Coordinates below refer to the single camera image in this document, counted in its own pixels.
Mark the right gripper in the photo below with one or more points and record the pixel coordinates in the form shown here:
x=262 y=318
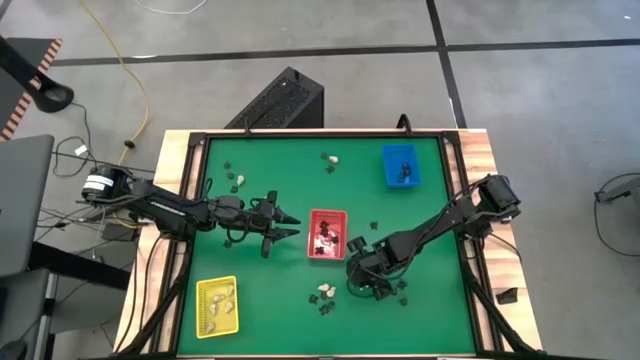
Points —
x=385 y=260

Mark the grey side desk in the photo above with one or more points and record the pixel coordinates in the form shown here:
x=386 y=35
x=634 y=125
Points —
x=22 y=200

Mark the black computer tower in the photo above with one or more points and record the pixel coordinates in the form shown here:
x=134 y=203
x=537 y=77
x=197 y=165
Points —
x=280 y=102

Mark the red plastic basket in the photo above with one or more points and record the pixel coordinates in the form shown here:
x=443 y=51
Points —
x=312 y=240

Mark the yellow plastic basket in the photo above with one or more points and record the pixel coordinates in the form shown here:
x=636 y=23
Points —
x=222 y=322

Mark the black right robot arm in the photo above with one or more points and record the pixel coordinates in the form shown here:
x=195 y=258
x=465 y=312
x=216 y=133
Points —
x=440 y=220

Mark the blue plastic basket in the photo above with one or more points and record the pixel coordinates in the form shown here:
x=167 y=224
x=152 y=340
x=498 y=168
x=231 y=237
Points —
x=392 y=155

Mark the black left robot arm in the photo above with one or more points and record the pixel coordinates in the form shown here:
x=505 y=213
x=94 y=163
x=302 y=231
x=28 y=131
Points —
x=165 y=210

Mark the striped floor mat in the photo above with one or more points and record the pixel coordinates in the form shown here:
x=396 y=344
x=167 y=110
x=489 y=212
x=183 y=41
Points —
x=47 y=60

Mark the cream plastic skull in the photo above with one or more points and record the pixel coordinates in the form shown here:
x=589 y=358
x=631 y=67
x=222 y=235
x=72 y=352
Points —
x=240 y=180
x=230 y=290
x=333 y=159
x=229 y=306
x=331 y=292
x=217 y=298
x=210 y=327
x=213 y=309
x=324 y=287

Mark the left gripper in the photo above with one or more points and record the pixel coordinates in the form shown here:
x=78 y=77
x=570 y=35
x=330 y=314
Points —
x=235 y=215

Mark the black aluminium table frame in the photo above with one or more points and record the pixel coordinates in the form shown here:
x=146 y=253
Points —
x=325 y=134

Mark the black wedge block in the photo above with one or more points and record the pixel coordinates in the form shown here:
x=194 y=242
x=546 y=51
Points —
x=507 y=296

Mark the black stand base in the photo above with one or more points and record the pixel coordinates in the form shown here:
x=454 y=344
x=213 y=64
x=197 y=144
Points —
x=52 y=95

